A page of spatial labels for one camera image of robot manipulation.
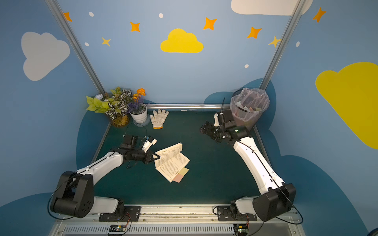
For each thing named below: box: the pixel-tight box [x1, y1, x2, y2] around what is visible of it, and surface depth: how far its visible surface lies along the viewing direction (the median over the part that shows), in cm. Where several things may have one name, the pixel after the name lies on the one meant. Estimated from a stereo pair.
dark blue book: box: [154, 142, 191, 183], surface depth 90 cm
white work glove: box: [149, 109, 170, 130], surface depth 120 cm
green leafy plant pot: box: [85, 87, 132, 128], surface depth 95 cm
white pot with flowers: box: [127, 88, 148, 124], surface depth 109 cm
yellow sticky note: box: [178, 167, 190, 177], surface depth 90 cm
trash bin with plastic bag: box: [230, 87, 271, 131], surface depth 100 cm
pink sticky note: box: [172, 173, 184, 183], surface depth 87 cm
